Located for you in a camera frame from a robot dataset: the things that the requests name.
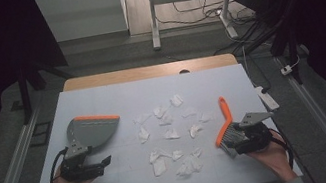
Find small white plug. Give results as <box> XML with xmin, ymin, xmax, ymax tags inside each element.
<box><xmin>279</xmin><ymin>64</ymin><xmax>294</xmax><ymax>77</ymax></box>

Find black metal stand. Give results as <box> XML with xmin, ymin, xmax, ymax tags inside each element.
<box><xmin>2</xmin><ymin>46</ymin><xmax>82</xmax><ymax>128</ymax></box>
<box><xmin>224</xmin><ymin>0</ymin><xmax>323</xmax><ymax>96</ymax></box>

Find wooden table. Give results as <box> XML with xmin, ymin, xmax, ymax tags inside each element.
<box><xmin>62</xmin><ymin>49</ymin><xmax>239</xmax><ymax>96</ymax></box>

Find white power strip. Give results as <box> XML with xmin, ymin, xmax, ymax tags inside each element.
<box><xmin>254</xmin><ymin>83</ymin><xmax>281</xmax><ymax>114</ymax></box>

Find black rectangular floor frame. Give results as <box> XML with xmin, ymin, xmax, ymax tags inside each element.
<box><xmin>26</xmin><ymin>120</ymin><xmax>56</xmax><ymax>149</ymax></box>

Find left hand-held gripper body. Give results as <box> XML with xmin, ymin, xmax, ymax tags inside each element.
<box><xmin>55</xmin><ymin>141</ymin><xmax>98</xmax><ymax>183</ymax></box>

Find white paper scraps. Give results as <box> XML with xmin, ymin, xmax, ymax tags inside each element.
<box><xmin>129</xmin><ymin>87</ymin><xmax>225</xmax><ymax>183</ymax></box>

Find orange hand brush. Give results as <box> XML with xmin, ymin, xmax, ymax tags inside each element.
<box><xmin>207</xmin><ymin>92</ymin><xmax>253</xmax><ymax>161</ymax></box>

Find person's right hand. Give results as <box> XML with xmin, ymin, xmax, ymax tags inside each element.
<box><xmin>243</xmin><ymin>128</ymin><xmax>300</xmax><ymax>183</ymax></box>

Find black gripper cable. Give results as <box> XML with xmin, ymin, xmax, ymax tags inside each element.
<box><xmin>267</xmin><ymin>124</ymin><xmax>298</xmax><ymax>174</ymax></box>
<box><xmin>40</xmin><ymin>148</ymin><xmax>74</xmax><ymax>183</ymax></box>

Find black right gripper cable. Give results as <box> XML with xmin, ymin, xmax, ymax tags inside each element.
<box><xmin>267</xmin><ymin>124</ymin><xmax>298</xmax><ymax>174</ymax></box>

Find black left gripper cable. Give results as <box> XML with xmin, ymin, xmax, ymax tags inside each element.
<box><xmin>40</xmin><ymin>148</ymin><xmax>74</xmax><ymax>183</ymax></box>

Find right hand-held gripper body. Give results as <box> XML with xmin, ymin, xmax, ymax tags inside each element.
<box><xmin>230</xmin><ymin>108</ymin><xmax>281</xmax><ymax>156</ymax></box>

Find white table board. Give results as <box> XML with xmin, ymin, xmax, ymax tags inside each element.
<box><xmin>7</xmin><ymin>52</ymin><xmax>304</xmax><ymax>183</ymax></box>

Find grey dustpan with orange edge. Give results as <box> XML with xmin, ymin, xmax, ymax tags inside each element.
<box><xmin>63</xmin><ymin>108</ymin><xmax>125</xmax><ymax>154</ymax></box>

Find tangle of black floor cables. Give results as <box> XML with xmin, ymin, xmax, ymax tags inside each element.
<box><xmin>153</xmin><ymin>0</ymin><xmax>276</xmax><ymax>69</ymax></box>

